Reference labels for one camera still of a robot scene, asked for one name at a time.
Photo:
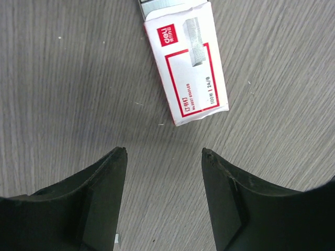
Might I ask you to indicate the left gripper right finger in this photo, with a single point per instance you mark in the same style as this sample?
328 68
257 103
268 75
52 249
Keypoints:
249 213

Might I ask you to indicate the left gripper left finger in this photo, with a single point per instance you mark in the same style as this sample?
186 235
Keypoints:
78 213

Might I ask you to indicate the red white staple box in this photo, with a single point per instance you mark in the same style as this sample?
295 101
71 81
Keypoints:
184 43

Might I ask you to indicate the small staple strip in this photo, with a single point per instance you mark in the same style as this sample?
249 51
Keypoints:
116 238

